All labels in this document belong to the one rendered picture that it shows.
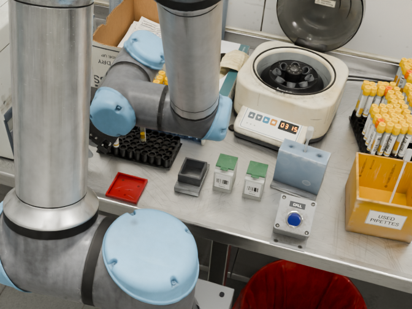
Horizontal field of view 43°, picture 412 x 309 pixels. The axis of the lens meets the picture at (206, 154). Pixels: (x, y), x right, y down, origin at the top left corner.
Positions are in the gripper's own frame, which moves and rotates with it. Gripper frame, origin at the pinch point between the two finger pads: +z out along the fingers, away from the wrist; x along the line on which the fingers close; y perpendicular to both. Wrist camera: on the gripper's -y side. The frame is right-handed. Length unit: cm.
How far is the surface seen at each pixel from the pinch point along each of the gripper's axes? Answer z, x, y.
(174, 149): -8.7, 8.5, 19.4
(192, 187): -11.2, -0.3, 25.9
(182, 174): -11.8, 0.7, 22.6
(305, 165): -28, 7, 41
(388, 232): -32, 0, 60
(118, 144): -3.2, 5.3, 8.7
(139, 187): -4.7, -2.7, 17.1
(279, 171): -21.9, 7.9, 39.0
